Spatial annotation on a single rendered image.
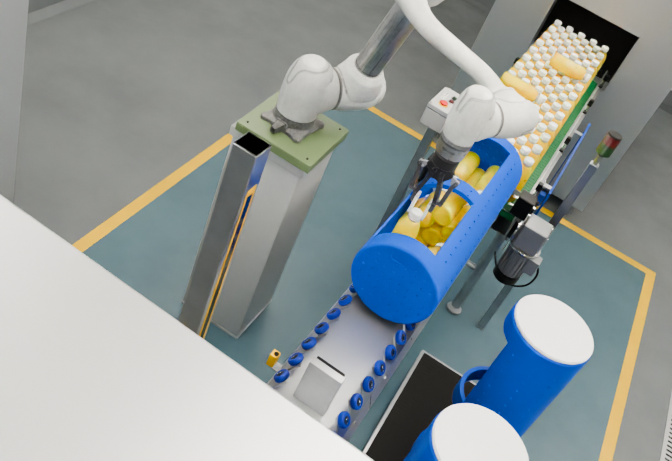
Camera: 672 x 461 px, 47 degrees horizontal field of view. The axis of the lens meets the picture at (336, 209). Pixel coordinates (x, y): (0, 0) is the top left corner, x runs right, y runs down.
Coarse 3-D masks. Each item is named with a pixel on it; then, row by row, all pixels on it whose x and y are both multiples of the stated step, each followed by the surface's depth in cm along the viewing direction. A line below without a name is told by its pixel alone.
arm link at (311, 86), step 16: (304, 64) 263; (320, 64) 264; (288, 80) 267; (304, 80) 263; (320, 80) 263; (336, 80) 270; (288, 96) 268; (304, 96) 265; (320, 96) 267; (336, 96) 271; (288, 112) 271; (304, 112) 270; (320, 112) 274
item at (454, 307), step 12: (552, 156) 396; (552, 168) 348; (420, 180) 328; (540, 180) 336; (492, 228) 333; (504, 228) 336; (492, 240) 362; (504, 240) 359; (492, 252) 363; (468, 264) 374; (480, 264) 369; (480, 276) 375; (468, 288) 379; (456, 300) 387; (456, 312) 390
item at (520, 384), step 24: (504, 360) 247; (528, 360) 240; (552, 360) 237; (456, 384) 279; (480, 384) 258; (504, 384) 249; (528, 384) 245; (552, 384) 243; (504, 408) 254; (528, 408) 252
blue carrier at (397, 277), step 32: (480, 160) 293; (512, 160) 280; (512, 192) 284; (384, 224) 244; (480, 224) 250; (384, 256) 224; (416, 256) 219; (448, 256) 229; (384, 288) 230; (416, 288) 224; (448, 288) 233; (416, 320) 230
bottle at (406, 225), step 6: (408, 216) 226; (402, 222) 226; (408, 222) 225; (414, 222) 226; (396, 228) 228; (402, 228) 226; (408, 228) 226; (414, 228) 226; (408, 234) 226; (414, 234) 227
